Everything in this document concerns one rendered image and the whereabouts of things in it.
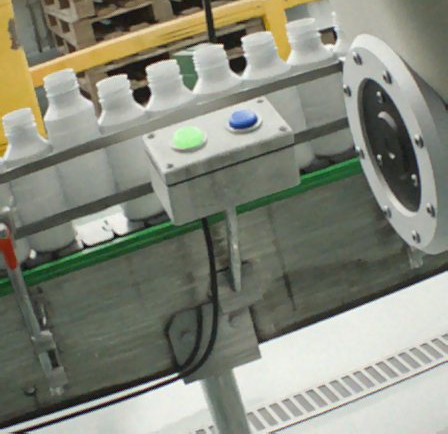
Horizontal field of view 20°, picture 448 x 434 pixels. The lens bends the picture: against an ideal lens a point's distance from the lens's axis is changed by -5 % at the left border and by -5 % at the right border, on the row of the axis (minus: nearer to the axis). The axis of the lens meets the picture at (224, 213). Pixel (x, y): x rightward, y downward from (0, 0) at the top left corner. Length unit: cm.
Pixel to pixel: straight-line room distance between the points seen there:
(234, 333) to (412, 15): 79
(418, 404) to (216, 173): 180
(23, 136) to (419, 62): 74
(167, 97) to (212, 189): 18
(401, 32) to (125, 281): 74
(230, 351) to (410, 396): 160
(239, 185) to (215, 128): 6
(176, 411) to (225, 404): 176
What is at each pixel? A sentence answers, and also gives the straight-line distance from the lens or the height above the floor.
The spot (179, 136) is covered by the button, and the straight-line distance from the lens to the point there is 133.
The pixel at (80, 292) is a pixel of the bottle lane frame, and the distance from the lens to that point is 147.
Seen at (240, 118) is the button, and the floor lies 112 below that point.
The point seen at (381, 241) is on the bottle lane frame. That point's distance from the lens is 156.
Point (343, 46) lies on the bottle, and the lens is 154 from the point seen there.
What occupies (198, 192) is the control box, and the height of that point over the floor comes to 106.
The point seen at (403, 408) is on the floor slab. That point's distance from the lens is 305.
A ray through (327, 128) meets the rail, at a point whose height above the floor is 104.
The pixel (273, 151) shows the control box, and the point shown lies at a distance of 133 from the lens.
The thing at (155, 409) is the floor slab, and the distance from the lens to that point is 339.
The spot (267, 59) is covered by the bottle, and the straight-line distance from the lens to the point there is 150.
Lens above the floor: 143
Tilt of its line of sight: 17 degrees down
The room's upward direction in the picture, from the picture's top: 15 degrees counter-clockwise
